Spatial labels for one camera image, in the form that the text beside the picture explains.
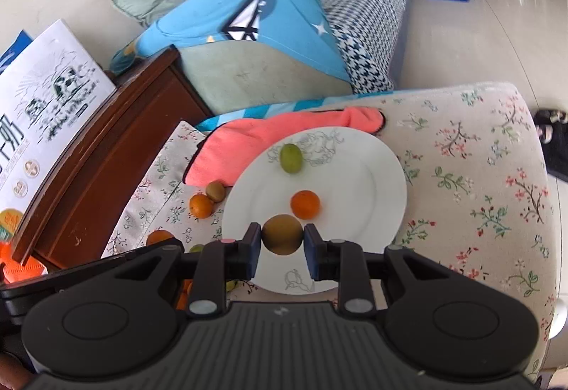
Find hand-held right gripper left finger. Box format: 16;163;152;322
100;222;262;316

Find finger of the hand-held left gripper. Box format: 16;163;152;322
0;251;136;325

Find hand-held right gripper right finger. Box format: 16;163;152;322
304;224;463;315

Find white plate with rose drawing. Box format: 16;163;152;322
220;127;408;295

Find red-orange packet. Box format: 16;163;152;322
0;240;49;283

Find small brown kiwi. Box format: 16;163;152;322
206;181;227;203

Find coral pink towel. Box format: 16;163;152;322
185;107;386;187

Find brown wooden cabinet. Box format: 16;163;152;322
11;48;214;271

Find green sofa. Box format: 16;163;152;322
108;0;411;116

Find white printed milk carton box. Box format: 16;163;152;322
0;19;117;240

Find blue star print blanket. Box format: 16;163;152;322
110;0;351;82

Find houndstooth sofa cover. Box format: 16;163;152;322
311;0;411;93

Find white round object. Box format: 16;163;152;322
548;310;568;340

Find black shoes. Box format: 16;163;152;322
535;108;568;178

